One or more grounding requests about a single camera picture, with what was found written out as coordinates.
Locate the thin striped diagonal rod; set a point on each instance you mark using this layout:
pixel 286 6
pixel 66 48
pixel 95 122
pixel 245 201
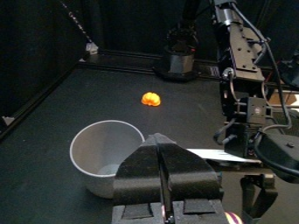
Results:
pixel 78 24

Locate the purple striped toy onion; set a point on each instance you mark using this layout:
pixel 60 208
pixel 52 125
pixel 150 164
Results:
pixel 232 218

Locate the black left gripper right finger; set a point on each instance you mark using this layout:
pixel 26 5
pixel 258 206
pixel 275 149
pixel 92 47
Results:
pixel 191 178

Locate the brown cardboard box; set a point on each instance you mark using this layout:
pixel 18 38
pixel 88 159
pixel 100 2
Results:
pixel 290 99

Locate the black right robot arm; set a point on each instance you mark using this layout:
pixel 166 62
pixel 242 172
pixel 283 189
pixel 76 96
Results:
pixel 241 52

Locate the white plastic cup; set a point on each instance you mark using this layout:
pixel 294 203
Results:
pixel 98 145

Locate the orange toy pumpkin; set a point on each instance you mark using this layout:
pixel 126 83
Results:
pixel 151 99

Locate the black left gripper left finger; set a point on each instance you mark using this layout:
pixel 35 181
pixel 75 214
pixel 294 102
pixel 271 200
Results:
pixel 136 175

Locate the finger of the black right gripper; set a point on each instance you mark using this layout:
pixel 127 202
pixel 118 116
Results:
pixel 269 194

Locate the white corner bracket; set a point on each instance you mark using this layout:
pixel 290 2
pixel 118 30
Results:
pixel 92 48
pixel 7 120

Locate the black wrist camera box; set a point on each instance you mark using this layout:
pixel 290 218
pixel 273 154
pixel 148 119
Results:
pixel 254 111

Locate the black table edge rail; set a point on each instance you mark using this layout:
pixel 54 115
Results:
pixel 39 96

